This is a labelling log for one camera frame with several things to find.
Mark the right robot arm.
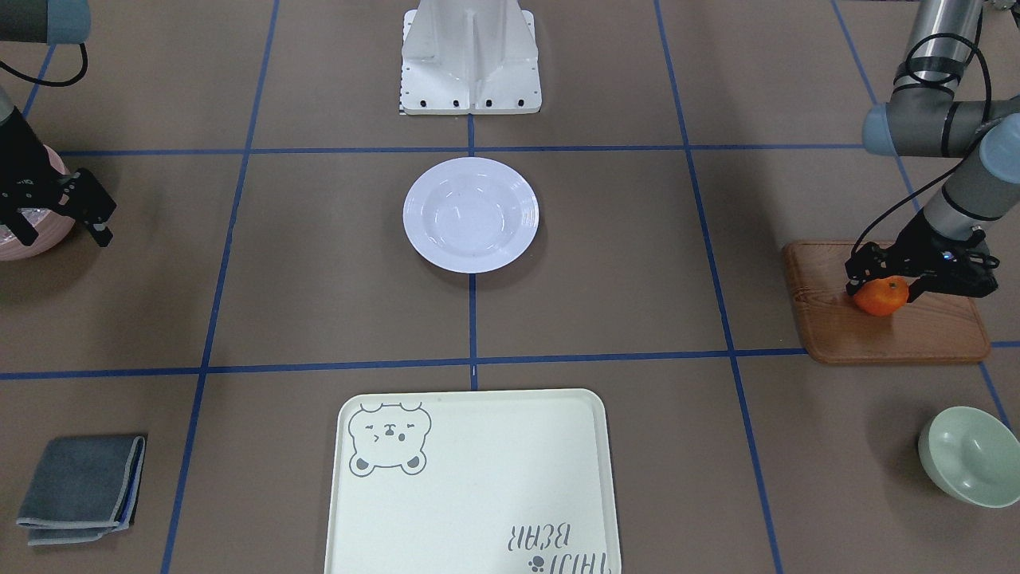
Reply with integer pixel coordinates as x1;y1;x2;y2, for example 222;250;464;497
1;1;116;248

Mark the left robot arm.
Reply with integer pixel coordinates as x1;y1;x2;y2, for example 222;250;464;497
845;1;1019;301

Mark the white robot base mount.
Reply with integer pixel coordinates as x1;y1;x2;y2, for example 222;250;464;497
398;1;543;116

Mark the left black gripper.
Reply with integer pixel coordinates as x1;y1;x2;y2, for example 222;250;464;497
845;214;999;304

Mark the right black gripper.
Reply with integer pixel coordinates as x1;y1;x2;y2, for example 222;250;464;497
1;108;116;248

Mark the cream bear serving tray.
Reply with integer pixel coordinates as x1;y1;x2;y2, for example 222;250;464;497
324;388;623;573

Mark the white round plate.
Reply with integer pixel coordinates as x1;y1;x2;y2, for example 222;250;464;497
402;157;540;275

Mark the grey folded cloth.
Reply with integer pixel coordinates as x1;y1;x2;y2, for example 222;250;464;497
16;434;148;546

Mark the light green bowl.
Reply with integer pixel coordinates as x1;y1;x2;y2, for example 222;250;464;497
917;406;1019;509

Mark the orange mandarin fruit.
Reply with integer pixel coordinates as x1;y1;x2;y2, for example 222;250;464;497
851;276;910;317

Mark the pink bowl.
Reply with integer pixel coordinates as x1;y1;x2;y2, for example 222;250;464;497
0;145;77;261

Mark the wooden cutting board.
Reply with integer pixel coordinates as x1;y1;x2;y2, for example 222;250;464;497
781;241;991;364

